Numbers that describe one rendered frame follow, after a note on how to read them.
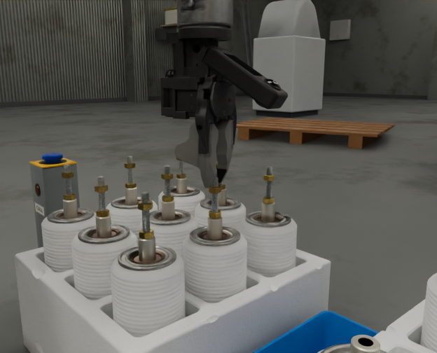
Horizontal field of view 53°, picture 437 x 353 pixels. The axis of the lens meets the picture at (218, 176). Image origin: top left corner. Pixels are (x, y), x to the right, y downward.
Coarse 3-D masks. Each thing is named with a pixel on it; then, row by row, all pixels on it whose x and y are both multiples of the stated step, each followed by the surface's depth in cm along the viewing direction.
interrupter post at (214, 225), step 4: (208, 220) 63; (212, 220) 63; (216, 220) 63; (220, 220) 63; (208, 224) 64; (212, 224) 63; (216, 224) 63; (220, 224) 63; (208, 228) 64; (212, 228) 63; (216, 228) 63; (220, 228) 63; (208, 232) 64; (212, 232) 63; (216, 232) 63; (220, 232) 64; (208, 236) 64; (212, 236) 63; (216, 236) 63; (220, 236) 64
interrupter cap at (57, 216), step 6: (60, 210) 76; (78, 210) 76; (84, 210) 76; (90, 210) 76; (48, 216) 72; (54, 216) 73; (60, 216) 74; (78, 216) 74; (84, 216) 73; (90, 216) 73; (54, 222) 71; (60, 222) 70; (66, 222) 70; (72, 222) 70
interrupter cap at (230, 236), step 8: (192, 232) 65; (200, 232) 66; (224, 232) 66; (232, 232) 66; (192, 240) 63; (200, 240) 62; (208, 240) 62; (216, 240) 62; (224, 240) 62; (232, 240) 62
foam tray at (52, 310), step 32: (32, 256) 75; (32, 288) 71; (64, 288) 64; (256, 288) 64; (288, 288) 66; (320, 288) 72; (32, 320) 73; (64, 320) 61; (96, 320) 55; (192, 320) 55; (224, 320) 57; (256, 320) 62; (288, 320) 67; (32, 352) 76; (64, 352) 64; (96, 352) 55; (128, 352) 49; (160, 352) 51; (192, 352) 54; (224, 352) 59
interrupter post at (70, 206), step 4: (64, 200) 72; (68, 200) 72; (72, 200) 72; (64, 204) 72; (68, 204) 72; (72, 204) 73; (76, 204) 73; (64, 208) 73; (68, 208) 72; (72, 208) 73; (76, 208) 73; (64, 212) 73; (68, 212) 73; (72, 212) 73; (76, 212) 74; (64, 216) 73; (68, 216) 73; (72, 216) 73; (76, 216) 74
